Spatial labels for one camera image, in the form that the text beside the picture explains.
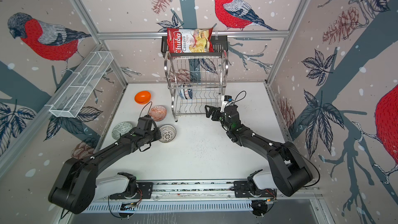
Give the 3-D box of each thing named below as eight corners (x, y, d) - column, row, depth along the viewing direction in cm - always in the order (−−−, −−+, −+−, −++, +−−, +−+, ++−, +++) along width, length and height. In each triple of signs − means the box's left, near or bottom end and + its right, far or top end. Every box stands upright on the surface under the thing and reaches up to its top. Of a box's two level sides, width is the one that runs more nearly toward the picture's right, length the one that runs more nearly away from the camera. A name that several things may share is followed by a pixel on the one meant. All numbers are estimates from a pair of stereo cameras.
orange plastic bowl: (135, 105, 109) (132, 101, 105) (138, 94, 115) (137, 90, 112) (149, 105, 109) (147, 101, 105) (152, 94, 115) (150, 91, 112)
